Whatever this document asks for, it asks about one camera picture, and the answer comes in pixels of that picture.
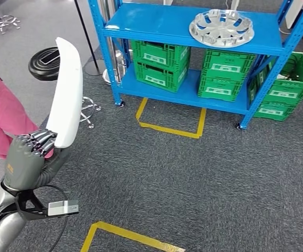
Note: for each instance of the black stool with chrome base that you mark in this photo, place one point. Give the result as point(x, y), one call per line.
point(44, 66)

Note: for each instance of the silver wheel hubcap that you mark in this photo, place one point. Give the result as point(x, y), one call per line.
point(221, 31)

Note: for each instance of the thin black pole stand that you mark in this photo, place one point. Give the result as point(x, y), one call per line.
point(93, 67)

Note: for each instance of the chrome barrier stanchion post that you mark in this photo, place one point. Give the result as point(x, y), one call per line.
point(112, 41)

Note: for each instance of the person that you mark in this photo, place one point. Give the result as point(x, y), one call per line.
point(1, 111)

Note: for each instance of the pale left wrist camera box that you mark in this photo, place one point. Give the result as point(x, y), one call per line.
point(62, 208)

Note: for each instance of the yellow floor tape square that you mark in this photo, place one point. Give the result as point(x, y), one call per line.
point(130, 234)
point(167, 130)

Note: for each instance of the blue metal shelf rack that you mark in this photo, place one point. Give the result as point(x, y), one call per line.
point(182, 27)

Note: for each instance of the white curved car body part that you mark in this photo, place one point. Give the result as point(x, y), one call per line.
point(67, 94)

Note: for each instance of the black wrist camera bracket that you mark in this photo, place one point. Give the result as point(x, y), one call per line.
point(28, 208)

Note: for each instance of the smartphone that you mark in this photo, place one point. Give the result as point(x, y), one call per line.
point(49, 56)

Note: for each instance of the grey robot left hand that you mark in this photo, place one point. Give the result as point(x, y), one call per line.
point(22, 167)

